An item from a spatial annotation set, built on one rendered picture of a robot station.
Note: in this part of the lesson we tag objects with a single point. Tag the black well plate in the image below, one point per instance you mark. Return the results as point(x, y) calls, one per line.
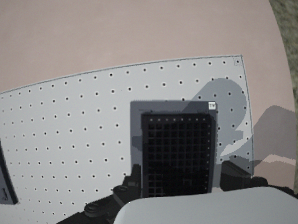
point(184, 132)

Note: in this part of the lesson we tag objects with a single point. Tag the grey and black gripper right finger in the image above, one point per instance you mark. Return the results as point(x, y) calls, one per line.
point(235, 178)

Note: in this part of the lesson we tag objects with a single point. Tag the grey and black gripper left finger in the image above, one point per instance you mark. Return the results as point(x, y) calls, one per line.
point(105, 210)

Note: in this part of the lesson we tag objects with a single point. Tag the grey perforated base plate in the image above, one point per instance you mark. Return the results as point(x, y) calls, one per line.
point(65, 141)

